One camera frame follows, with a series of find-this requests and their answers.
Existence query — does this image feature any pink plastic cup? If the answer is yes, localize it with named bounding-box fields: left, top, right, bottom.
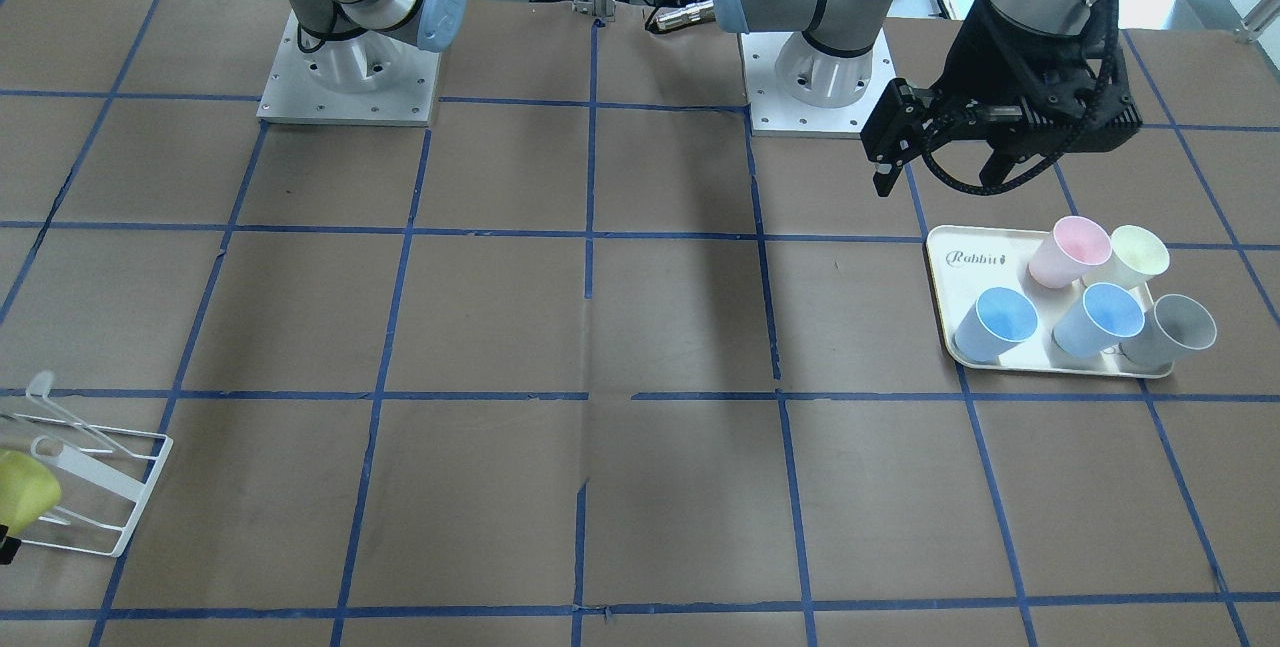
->
left=1028, top=215, right=1112, bottom=290

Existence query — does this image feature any white wire dish rack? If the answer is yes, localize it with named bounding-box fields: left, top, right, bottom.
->
left=3, top=370, right=175, bottom=565

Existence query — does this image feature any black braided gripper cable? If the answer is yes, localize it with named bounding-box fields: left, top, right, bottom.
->
left=918, top=0, right=1126, bottom=199

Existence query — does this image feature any pale cream plastic cup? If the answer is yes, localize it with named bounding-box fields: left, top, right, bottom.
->
left=1082, top=224, right=1171, bottom=290

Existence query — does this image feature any blue cup near tray logo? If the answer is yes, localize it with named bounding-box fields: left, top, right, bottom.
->
left=952, top=286, right=1041, bottom=363

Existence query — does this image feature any yellow-green plastic cup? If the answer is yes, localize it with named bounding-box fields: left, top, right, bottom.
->
left=1, top=450, right=63, bottom=536

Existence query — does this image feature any blue cup tray middle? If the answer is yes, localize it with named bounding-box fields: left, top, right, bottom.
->
left=1052, top=282, right=1146, bottom=357

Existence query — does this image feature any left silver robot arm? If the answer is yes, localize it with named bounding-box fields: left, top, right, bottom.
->
left=713, top=0, right=1143, bottom=197

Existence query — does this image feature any grey plastic cup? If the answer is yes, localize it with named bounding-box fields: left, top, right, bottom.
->
left=1119, top=293, right=1219, bottom=366

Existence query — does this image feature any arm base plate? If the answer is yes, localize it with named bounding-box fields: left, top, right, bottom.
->
left=739, top=32, right=896, bottom=140
left=256, top=14, right=442, bottom=127

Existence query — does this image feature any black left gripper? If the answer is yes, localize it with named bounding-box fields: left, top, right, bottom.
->
left=872, top=0, right=1112, bottom=199

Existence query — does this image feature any cream plastic tray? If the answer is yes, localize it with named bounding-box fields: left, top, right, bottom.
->
left=925, top=225, right=1174, bottom=379

